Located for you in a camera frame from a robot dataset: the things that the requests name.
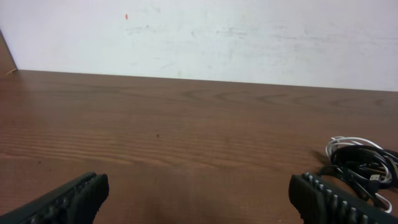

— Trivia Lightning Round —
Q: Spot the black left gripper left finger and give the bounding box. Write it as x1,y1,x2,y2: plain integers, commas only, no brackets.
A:
1,172,109,224

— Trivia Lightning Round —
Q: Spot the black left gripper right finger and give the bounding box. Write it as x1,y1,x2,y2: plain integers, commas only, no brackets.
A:
289,172,397,224

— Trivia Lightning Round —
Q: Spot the black USB cable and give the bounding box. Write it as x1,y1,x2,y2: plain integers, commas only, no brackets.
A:
317,145,398,210

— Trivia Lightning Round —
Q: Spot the white USB cable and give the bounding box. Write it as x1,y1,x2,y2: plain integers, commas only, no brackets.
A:
325,136,393,214

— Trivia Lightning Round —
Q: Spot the brown side panel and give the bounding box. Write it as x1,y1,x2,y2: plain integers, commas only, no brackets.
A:
0,32,17,77

